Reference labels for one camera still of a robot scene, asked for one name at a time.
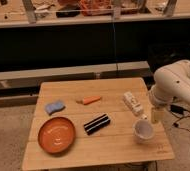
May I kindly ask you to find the white bottle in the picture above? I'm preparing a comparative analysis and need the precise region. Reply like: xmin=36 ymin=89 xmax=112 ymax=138
xmin=123 ymin=91 xmax=147 ymax=119

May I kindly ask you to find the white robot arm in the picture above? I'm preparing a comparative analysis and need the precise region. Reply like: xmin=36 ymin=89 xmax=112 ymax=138
xmin=148 ymin=60 xmax=190 ymax=124

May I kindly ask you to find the white cup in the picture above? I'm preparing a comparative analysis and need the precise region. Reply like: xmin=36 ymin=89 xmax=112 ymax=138
xmin=133 ymin=119 xmax=154 ymax=143

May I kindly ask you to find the wooden table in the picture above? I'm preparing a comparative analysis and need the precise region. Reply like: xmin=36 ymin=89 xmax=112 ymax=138
xmin=22 ymin=78 xmax=174 ymax=171

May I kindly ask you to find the black white striped block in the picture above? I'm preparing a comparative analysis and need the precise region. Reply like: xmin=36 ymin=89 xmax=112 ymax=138
xmin=84 ymin=114 xmax=111 ymax=135

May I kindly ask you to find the orange toy carrot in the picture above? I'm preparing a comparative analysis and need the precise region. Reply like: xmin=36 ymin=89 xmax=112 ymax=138
xmin=76 ymin=96 xmax=102 ymax=105

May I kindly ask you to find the orange plate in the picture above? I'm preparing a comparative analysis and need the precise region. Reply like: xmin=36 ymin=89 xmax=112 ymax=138
xmin=38 ymin=117 xmax=76 ymax=154

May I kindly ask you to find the blue sponge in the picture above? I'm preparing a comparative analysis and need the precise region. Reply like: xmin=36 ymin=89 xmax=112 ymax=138
xmin=45 ymin=101 xmax=65 ymax=115

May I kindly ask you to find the cluttered background shelf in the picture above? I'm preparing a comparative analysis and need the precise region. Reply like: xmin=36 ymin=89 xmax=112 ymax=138
xmin=0 ymin=0 xmax=190 ymax=28

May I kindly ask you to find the black cable on floor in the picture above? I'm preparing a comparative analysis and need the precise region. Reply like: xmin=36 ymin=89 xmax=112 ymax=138
xmin=168 ymin=104 xmax=190 ymax=168

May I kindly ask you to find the hanging black cable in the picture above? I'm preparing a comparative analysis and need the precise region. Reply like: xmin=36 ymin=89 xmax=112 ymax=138
xmin=111 ymin=0 xmax=120 ymax=75

